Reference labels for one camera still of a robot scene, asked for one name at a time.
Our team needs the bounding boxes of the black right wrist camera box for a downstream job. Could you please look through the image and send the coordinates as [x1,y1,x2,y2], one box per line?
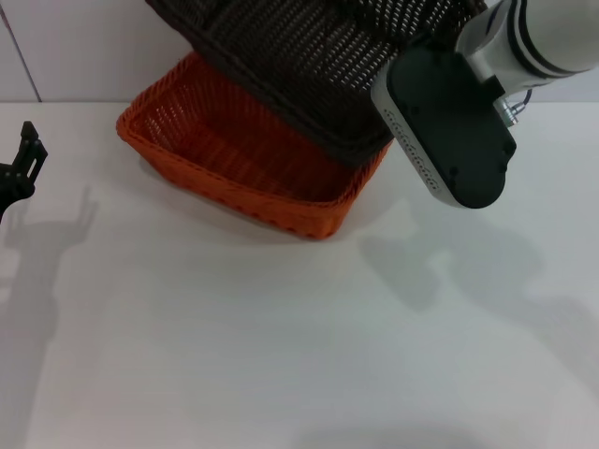
[371,46,519,210]

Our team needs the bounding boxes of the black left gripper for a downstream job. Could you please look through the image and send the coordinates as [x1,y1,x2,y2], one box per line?
[0,121,50,222]

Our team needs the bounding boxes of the orange woven plastic basket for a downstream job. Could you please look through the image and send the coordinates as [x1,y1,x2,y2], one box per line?
[115,50,394,241]

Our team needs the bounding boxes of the silver connector with blue cable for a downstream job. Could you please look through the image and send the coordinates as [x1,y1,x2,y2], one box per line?
[495,87,534,128]

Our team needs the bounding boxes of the dark brown woven basket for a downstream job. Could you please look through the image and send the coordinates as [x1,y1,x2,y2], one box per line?
[143,0,489,170]

